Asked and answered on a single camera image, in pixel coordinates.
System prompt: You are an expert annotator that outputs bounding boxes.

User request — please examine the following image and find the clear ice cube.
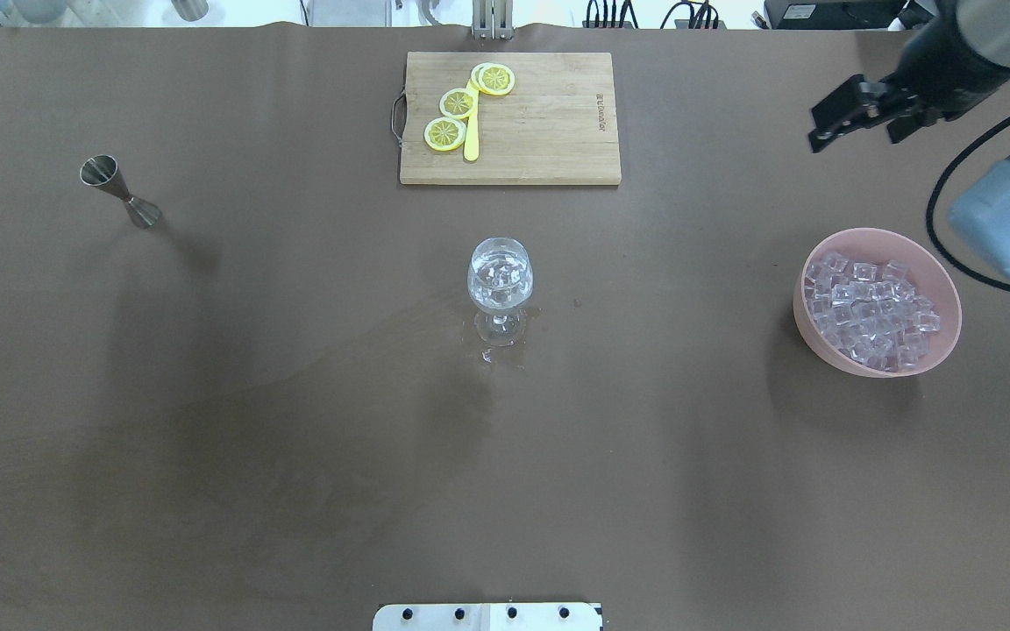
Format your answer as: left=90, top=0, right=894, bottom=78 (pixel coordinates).
left=480, top=262, right=521, bottom=291

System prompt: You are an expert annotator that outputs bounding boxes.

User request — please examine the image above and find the aluminium frame post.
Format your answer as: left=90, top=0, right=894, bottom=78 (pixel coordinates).
left=472, top=0, right=516, bottom=41

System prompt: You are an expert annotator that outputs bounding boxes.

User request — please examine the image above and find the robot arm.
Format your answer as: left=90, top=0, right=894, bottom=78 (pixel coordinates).
left=808, top=1, right=1010, bottom=293

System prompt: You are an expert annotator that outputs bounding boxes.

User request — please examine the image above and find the lemon slice near handle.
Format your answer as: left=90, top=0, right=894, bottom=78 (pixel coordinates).
left=423, top=117, right=466, bottom=152

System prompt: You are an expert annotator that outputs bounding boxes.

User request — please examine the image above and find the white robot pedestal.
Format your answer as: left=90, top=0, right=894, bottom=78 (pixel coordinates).
left=372, top=600, right=605, bottom=630

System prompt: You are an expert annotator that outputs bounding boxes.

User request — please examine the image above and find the pink bowl of ice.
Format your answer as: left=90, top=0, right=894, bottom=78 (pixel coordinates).
left=793, top=228, right=963, bottom=377

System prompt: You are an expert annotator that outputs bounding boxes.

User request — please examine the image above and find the far lemon slice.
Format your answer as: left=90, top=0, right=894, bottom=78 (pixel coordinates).
left=480, top=61, right=516, bottom=96

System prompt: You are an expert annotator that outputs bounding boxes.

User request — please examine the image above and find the clear wine glass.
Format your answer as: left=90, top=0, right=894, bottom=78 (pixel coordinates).
left=466, top=237, right=536, bottom=347

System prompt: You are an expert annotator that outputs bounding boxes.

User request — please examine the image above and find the yellow plastic stick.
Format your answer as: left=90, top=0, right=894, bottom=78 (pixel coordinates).
left=462, top=79, right=481, bottom=163

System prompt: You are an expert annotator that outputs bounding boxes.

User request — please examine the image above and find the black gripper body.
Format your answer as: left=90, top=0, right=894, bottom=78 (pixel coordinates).
left=886, top=4, right=1010, bottom=143

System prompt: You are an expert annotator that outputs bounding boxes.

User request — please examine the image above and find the middle lemon slice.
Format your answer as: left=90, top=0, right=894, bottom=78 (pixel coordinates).
left=438, top=87, right=480, bottom=121

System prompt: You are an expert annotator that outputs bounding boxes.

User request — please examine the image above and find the steel double jigger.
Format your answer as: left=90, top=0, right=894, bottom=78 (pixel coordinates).
left=79, top=154, right=163, bottom=229

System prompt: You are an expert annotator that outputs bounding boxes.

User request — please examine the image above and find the bamboo cutting board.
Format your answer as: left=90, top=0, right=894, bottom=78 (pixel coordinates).
left=398, top=52, right=622, bottom=187

